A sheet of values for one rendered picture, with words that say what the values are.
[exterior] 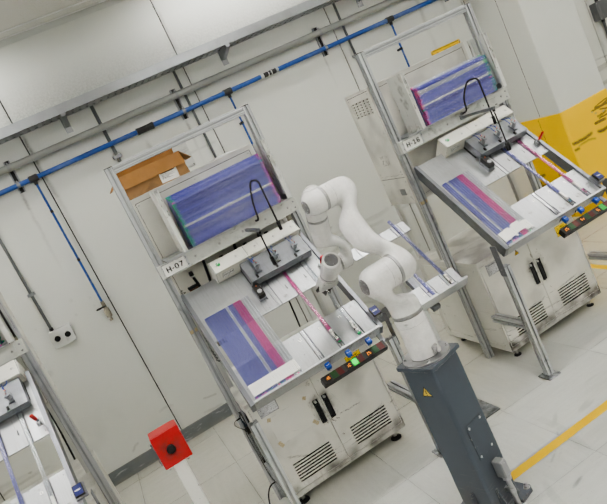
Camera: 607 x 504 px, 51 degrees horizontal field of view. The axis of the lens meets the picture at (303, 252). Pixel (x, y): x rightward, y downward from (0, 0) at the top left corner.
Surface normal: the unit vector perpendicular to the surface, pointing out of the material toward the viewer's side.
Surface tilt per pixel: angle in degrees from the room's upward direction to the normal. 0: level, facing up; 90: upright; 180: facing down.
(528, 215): 44
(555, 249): 90
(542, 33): 90
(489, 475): 90
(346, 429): 90
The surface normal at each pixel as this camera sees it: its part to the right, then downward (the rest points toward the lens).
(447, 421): -0.68, 0.44
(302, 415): 0.33, 0.04
